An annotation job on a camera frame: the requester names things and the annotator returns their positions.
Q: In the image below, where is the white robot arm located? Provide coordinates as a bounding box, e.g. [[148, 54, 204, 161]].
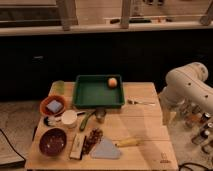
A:
[[158, 62, 213, 125]]

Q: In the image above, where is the small metal cup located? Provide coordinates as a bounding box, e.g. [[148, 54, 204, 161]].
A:
[[95, 108, 106, 123]]

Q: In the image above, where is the light green plastic cup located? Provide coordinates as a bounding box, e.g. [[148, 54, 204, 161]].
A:
[[53, 80, 64, 95]]

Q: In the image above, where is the orange peach fruit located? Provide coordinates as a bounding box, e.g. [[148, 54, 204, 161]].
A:
[[108, 78, 117, 88]]

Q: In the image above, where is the green plastic tray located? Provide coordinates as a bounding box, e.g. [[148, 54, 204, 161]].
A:
[[72, 75, 125, 109]]

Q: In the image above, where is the silver fork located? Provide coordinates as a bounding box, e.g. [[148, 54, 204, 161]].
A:
[[127, 99, 155, 106]]

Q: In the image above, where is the green cucumber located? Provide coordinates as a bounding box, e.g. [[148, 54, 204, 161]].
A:
[[79, 111, 95, 131]]

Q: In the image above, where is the white ceramic mug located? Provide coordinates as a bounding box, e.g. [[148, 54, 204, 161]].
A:
[[61, 110, 77, 128]]

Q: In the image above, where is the dark grape bunch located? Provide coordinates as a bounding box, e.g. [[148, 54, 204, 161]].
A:
[[83, 128, 103, 154]]

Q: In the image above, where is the blue sponge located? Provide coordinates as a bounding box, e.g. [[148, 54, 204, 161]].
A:
[[46, 100, 62, 113]]

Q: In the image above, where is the orange plastic bowl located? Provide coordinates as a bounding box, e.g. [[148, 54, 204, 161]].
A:
[[40, 95, 67, 116]]

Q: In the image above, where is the light blue triangular cloth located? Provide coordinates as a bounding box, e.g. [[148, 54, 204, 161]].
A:
[[90, 137, 121, 159]]

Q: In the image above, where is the wooden block brush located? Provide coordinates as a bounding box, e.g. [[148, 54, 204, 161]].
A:
[[69, 133, 85, 160]]

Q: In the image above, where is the dark maroon bowl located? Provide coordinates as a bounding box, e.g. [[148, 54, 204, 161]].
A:
[[39, 128, 67, 157]]

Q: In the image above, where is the black cable right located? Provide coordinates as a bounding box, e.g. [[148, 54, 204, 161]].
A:
[[178, 161, 213, 171]]

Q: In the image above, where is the black cable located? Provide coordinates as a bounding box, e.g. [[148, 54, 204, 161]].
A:
[[178, 161, 213, 171], [0, 128, 27, 163]]

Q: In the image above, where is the black cable left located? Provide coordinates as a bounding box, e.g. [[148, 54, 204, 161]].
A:
[[0, 128, 27, 163]]

